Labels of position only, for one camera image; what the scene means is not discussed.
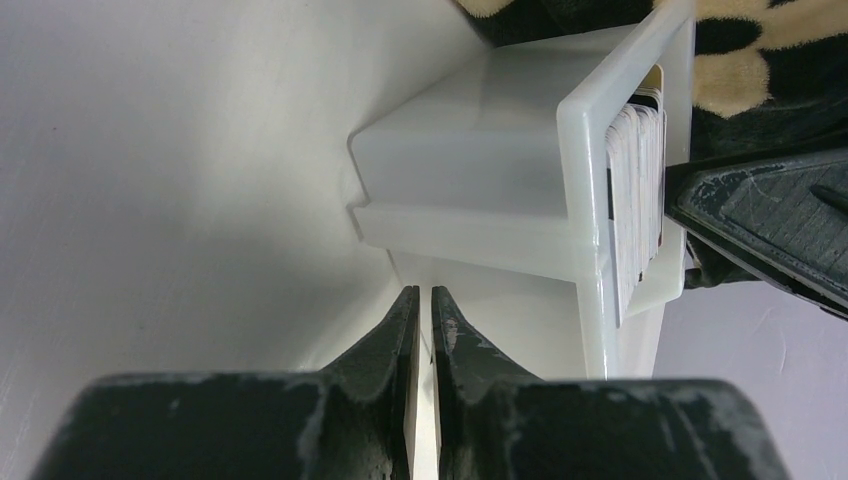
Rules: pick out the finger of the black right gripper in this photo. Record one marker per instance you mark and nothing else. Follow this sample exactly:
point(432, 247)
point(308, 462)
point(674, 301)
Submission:
point(781, 218)

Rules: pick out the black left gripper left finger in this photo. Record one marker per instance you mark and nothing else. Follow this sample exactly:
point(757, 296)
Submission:
point(352, 419)

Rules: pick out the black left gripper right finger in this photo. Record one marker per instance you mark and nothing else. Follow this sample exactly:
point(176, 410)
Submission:
point(499, 421)

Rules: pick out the white plastic card tray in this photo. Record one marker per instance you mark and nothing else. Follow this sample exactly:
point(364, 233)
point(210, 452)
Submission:
point(493, 184)

